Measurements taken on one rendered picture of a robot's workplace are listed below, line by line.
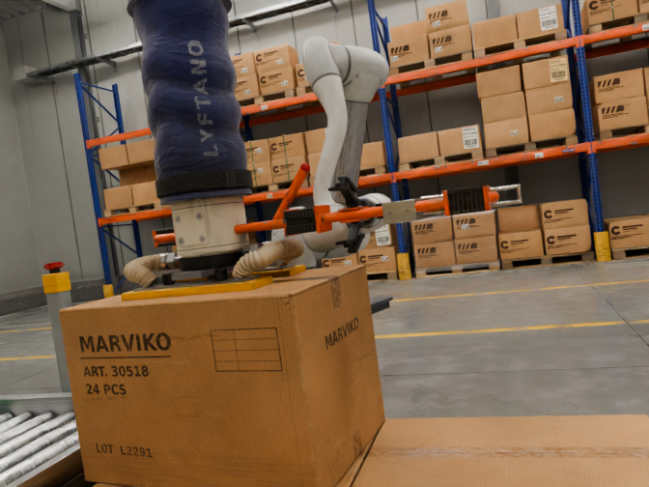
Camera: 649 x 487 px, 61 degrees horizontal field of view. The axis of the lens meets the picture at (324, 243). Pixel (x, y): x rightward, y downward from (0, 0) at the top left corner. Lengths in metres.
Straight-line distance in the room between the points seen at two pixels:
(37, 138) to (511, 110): 9.77
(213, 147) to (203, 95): 0.12
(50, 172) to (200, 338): 12.31
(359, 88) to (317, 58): 0.19
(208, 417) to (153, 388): 0.14
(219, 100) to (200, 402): 0.65
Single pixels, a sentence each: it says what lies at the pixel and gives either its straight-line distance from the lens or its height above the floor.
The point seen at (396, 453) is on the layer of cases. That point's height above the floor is 0.54.
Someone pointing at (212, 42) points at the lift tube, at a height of 1.49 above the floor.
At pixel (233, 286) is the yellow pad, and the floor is 0.96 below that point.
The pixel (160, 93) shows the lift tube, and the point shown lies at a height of 1.39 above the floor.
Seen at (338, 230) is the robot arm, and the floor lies 1.03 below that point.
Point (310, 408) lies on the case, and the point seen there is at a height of 0.73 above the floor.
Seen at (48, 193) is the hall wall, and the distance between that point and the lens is 13.41.
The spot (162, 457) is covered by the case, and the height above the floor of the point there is 0.62.
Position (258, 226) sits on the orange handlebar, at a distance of 1.25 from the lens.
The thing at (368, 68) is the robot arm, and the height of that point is 1.55.
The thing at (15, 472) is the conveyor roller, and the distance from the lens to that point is 1.69.
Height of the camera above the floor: 1.07
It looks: 3 degrees down
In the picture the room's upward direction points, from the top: 8 degrees counter-clockwise
